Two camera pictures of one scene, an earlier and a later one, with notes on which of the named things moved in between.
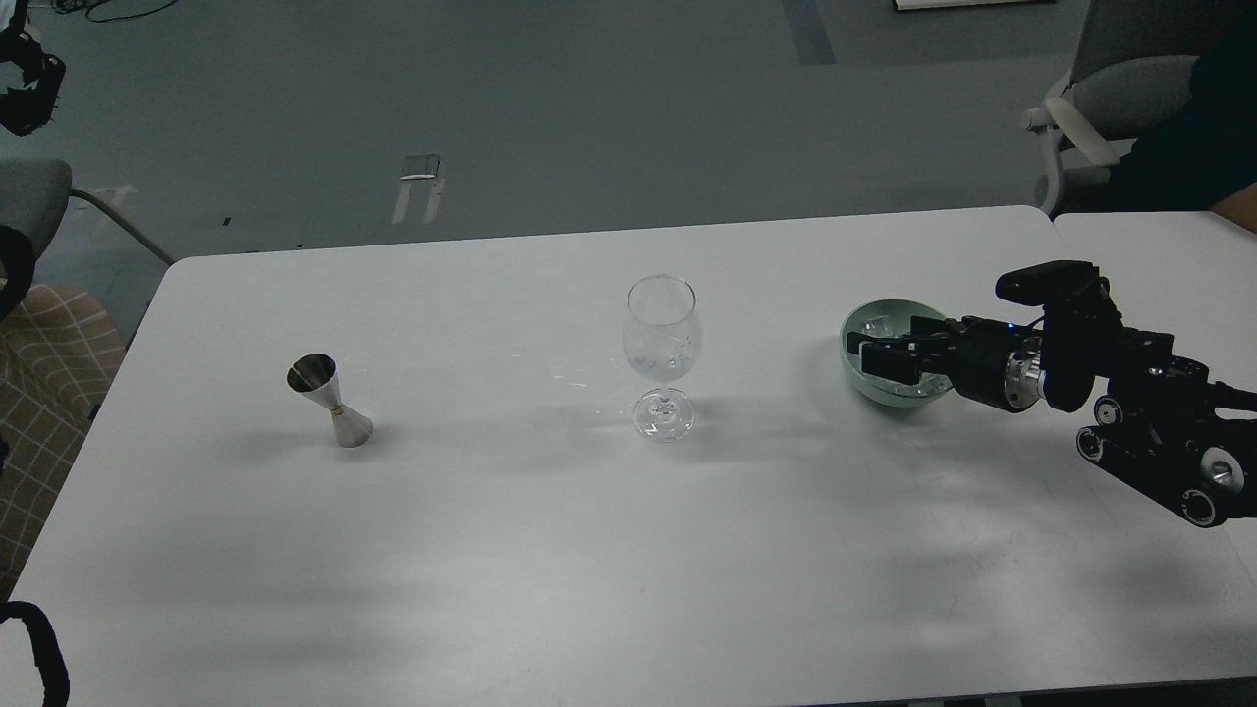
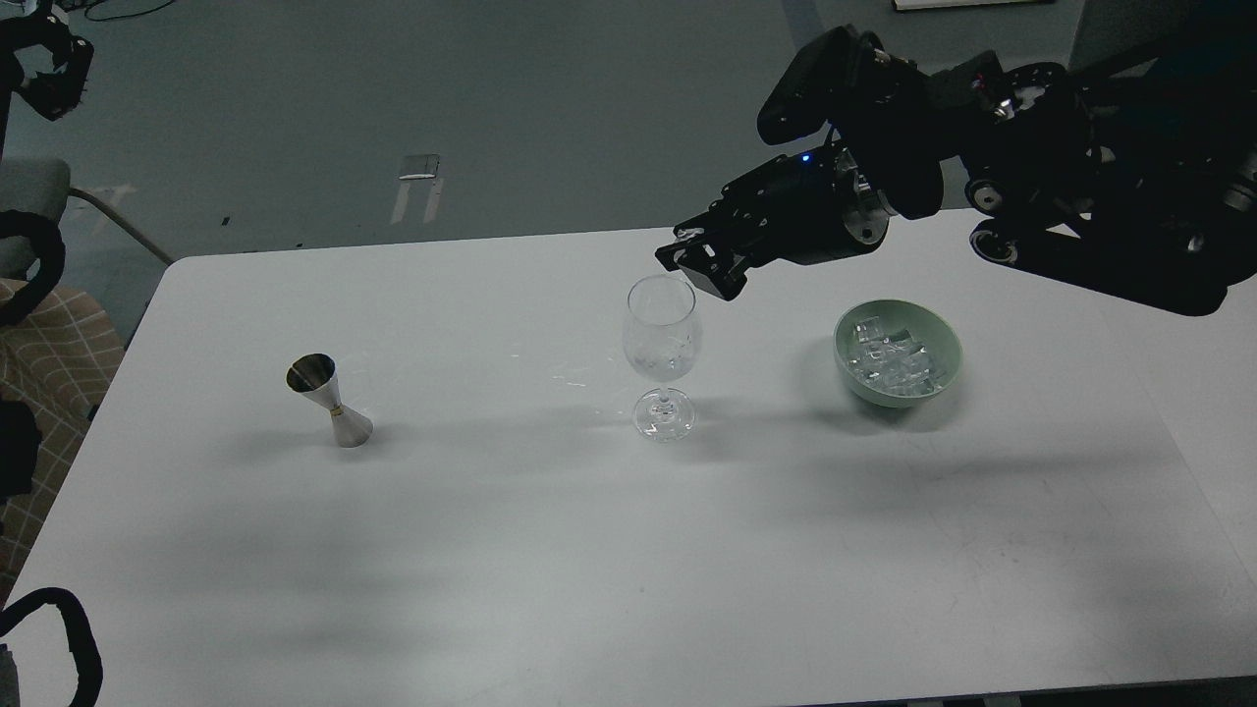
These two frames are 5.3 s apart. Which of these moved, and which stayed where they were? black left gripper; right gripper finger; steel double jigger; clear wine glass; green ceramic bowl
Moved: right gripper finger; black left gripper
Stayed: steel double jigger; clear wine glass; green ceramic bowl
